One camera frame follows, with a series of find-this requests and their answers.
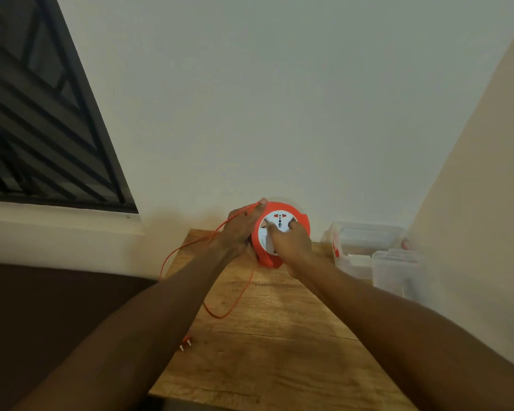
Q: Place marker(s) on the person's left hand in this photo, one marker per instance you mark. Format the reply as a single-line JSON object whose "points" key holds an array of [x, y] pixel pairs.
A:
{"points": [[236, 231]]}

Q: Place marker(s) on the person's right hand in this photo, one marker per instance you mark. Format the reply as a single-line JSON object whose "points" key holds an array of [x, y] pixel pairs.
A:
{"points": [[290, 245]]}

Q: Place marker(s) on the person's left thumb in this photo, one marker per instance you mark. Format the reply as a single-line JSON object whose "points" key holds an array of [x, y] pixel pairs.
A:
{"points": [[260, 208]]}

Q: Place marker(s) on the person's right fingers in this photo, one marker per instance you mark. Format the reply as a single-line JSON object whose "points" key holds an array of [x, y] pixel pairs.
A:
{"points": [[285, 228]]}

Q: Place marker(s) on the person's left forearm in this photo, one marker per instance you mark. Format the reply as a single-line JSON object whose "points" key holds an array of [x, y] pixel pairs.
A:
{"points": [[124, 338]]}

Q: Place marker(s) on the person's right forearm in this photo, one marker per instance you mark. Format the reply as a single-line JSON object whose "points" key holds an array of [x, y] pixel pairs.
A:
{"points": [[415, 342]]}

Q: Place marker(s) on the clear plastic box red latch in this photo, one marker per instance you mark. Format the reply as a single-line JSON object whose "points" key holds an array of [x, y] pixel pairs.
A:
{"points": [[359, 248]]}

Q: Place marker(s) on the clear plastic storage box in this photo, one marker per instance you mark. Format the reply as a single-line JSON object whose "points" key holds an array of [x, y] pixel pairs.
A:
{"points": [[400, 273]]}

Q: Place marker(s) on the red power plug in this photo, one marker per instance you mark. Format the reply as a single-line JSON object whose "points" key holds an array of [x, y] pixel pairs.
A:
{"points": [[186, 342]]}

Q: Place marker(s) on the window with black grille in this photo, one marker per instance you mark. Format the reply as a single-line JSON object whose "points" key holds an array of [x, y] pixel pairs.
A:
{"points": [[43, 111]]}

